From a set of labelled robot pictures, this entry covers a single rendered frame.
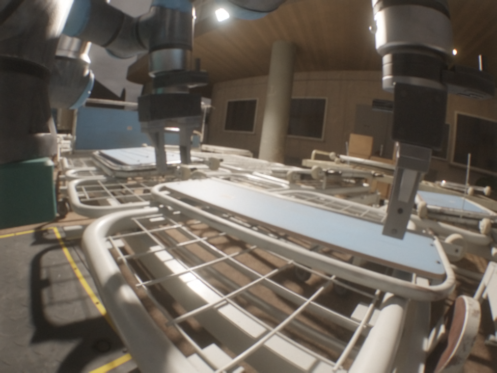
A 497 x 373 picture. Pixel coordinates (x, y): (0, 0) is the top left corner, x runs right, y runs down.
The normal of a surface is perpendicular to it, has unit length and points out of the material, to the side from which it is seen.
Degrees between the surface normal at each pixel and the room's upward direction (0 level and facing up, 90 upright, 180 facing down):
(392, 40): 99
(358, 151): 90
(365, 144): 90
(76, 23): 141
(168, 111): 90
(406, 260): 1
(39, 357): 0
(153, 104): 90
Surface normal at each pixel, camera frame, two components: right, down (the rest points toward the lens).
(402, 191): -0.52, 0.70
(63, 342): 0.12, -0.98
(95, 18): 0.85, 0.48
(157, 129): 0.81, 0.21
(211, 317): -0.67, 0.06
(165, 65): 0.14, 0.34
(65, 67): 0.65, 0.40
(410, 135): -0.59, 0.27
